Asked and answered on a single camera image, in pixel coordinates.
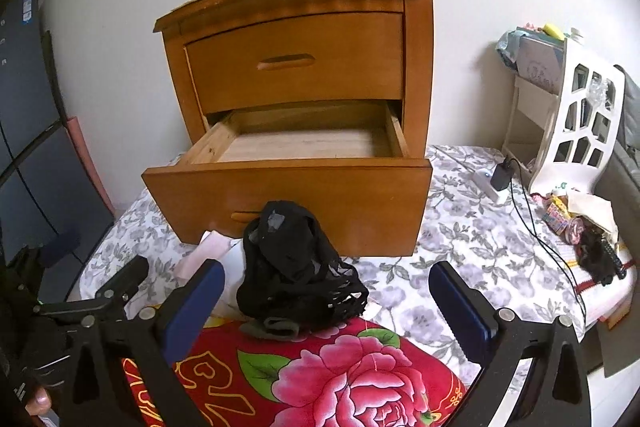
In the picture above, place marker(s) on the colourful small toys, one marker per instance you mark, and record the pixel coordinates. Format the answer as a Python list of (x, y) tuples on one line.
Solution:
[(560, 217)]

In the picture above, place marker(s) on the grey cushion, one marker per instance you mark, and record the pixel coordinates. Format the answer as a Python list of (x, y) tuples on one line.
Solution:
[(630, 132)]

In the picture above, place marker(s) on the dark flat board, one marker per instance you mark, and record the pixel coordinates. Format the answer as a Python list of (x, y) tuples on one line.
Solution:
[(620, 347)]

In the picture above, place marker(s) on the wooden nightstand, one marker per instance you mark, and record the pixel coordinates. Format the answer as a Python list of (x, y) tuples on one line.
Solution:
[(420, 72)]

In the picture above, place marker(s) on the person's left hand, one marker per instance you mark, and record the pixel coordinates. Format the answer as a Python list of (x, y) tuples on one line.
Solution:
[(39, 401)]

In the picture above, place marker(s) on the black remote control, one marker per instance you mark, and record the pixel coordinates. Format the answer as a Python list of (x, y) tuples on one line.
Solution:
[(612, 259)]

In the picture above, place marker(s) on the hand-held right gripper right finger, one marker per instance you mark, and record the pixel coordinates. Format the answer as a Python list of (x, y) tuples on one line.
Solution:
[(455, 302)]

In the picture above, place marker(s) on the black lace garment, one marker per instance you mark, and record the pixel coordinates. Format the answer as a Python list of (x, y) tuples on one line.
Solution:
[(295, 267)]

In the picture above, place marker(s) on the beige bag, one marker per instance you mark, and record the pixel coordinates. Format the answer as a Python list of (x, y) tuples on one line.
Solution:
[(597, 209)]

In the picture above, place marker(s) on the white power strip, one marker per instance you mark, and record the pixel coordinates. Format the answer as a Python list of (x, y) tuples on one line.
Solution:
[(487, 184)]

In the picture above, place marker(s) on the wooden nightstand drawer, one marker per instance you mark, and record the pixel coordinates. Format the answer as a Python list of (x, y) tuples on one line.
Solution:
[(375, 202), (300, 77)]

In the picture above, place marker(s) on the olive grey cloth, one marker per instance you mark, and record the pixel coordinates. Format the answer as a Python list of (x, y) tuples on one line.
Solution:
[(272, 329)]

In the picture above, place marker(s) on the black charger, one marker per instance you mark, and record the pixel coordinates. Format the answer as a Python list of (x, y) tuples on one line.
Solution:
[(501, 174)]

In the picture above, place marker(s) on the pink foam mat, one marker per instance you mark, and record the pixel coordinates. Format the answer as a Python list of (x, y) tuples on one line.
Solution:
[(90, 162)]

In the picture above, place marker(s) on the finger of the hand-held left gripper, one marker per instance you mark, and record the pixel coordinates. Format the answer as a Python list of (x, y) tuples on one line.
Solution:
[(127, 274)]

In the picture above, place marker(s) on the grey floral quilt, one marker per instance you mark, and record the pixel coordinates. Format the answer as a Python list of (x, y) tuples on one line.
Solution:
[(475, 247)]

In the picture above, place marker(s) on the white garment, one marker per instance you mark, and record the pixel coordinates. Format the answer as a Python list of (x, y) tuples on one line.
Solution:
[(232, 272)]

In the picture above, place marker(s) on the pink garment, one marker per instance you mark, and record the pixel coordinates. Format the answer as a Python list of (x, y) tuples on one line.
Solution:
[(205, 257)]

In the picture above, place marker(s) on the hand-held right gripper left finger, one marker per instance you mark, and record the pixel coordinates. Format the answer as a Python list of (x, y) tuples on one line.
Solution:
[(197, 302)]

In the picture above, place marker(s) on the red printed blanket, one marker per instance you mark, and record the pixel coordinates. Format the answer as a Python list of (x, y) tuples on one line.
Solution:
[(325, 382)]

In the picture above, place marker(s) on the black fuzzy item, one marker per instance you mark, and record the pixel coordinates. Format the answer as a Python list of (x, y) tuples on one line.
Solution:
[(592, 259)]

